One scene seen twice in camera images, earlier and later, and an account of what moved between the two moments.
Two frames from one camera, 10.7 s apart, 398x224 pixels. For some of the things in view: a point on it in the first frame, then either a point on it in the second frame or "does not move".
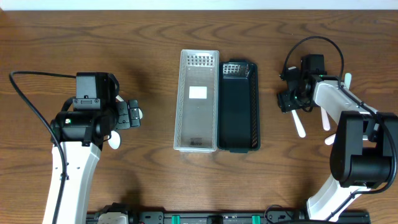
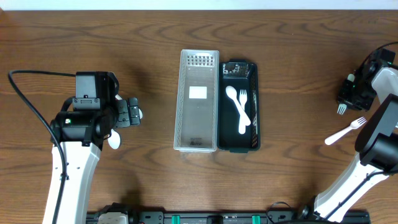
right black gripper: x=285 y=102 → x=346 y=98
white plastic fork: x=300 y=129 → x=243 y=101
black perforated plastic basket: x=239 y=107 does not move
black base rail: x=227 y=218 does not move
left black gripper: x=125 y=114 does not move
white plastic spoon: x=120 y=99 does not move
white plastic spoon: x=115 y=140 does not move
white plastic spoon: x=325 y=119 → x=232 y=93
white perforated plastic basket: x=196 y=114 does not move
